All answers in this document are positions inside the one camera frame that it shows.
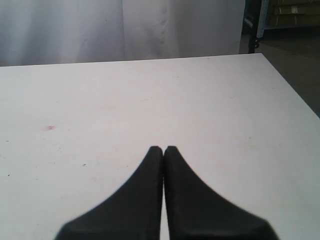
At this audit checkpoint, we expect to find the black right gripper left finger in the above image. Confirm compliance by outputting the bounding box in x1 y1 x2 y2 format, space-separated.
56 146 164 240

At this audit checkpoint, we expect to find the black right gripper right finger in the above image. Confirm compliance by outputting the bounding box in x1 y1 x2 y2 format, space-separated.
164 146 279 240

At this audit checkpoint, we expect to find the white backdrop curtain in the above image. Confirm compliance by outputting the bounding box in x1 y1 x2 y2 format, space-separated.
0 0 245 66

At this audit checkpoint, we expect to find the blue metal storage shelf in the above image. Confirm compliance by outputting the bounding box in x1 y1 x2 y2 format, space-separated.
243 0 320 38

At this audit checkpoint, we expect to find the black metal stand pole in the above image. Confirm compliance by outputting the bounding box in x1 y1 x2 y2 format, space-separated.
248 0 261 54

